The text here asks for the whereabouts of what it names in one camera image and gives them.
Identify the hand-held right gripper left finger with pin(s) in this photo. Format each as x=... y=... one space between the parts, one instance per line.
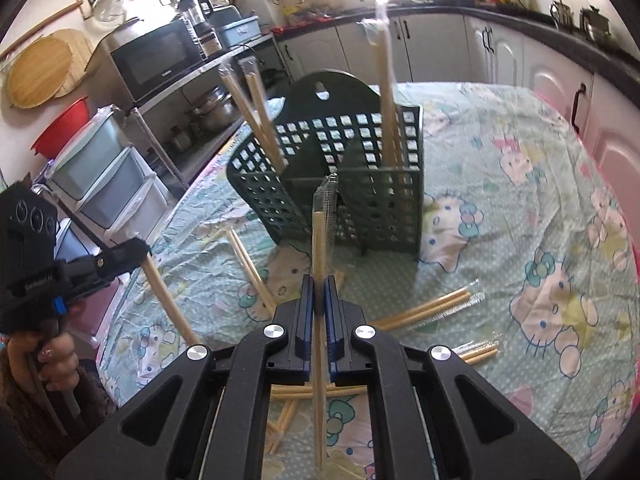
x=307 y=320

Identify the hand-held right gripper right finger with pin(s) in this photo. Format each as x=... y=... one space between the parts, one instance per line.
x=330 y=320

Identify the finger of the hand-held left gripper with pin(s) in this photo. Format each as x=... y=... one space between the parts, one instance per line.
x=125 y=255

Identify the single chopstick pair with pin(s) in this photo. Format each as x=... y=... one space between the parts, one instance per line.
x=318 y=240
x=167 y=300

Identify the green plastic utensil holder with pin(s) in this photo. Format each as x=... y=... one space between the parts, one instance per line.
x=380 y=210

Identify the bunch of bamboo chopsticks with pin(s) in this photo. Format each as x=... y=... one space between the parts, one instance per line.
x=387 y=110

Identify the person's left forearm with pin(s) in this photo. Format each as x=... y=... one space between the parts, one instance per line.
x=30 y=425

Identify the person's left hand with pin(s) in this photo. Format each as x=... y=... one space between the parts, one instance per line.
x=55 y=360

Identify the pastel plastic drawer unit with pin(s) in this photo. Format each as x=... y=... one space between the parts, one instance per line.
x=105 y=180

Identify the small steel pot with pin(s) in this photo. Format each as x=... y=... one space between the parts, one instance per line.
x=179 y=141

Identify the red plastic basin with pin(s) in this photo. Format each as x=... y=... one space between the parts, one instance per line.
x=60 y=130

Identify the large steel cooking pot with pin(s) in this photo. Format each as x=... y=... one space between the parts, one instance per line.
x=212 y=107

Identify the round bamboo tray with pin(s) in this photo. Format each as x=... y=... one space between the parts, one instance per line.
x=37 y=72

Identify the cartoon cat printed tablecloth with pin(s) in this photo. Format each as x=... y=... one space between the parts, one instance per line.
x=500 y=240

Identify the black microwave oven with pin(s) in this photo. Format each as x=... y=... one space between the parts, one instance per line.
x=155 y=60

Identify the round bamboo mat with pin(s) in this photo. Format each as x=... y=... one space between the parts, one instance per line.
x=82 y=60

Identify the metal shelf rack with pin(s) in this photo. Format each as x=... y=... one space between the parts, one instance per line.
x=210 y=67

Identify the wooden rolling pin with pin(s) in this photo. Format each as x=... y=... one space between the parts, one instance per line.
x=40 y=27

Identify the black blender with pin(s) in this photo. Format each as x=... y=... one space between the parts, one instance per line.
x=197 y=20

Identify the glass pot lid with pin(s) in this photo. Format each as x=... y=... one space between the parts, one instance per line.
x=111 y=9

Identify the blue plastic box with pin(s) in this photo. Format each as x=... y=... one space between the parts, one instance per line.
x=240 y=31

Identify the grey-green small appliance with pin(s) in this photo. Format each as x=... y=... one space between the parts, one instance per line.
x=224 y=14

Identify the black kitchen countertop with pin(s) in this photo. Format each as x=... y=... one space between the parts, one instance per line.
x=545 y=30

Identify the steel kettle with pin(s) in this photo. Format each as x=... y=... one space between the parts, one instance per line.
x=560 y=14

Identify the steel lidded pot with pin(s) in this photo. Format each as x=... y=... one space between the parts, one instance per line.
x=596 y=25

